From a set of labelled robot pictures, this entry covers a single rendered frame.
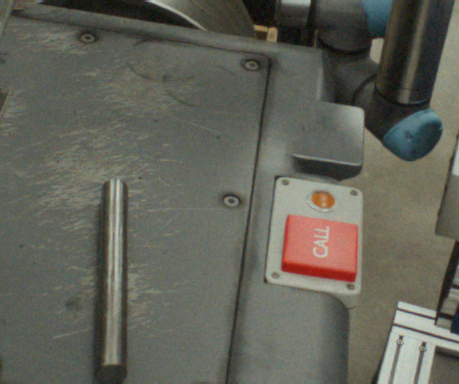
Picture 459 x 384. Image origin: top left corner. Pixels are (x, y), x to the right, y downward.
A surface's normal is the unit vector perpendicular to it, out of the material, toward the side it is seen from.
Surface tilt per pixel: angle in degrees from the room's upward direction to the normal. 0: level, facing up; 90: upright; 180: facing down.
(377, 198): 0
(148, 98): 0
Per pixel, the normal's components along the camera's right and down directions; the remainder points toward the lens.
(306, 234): 0.14, -0.78
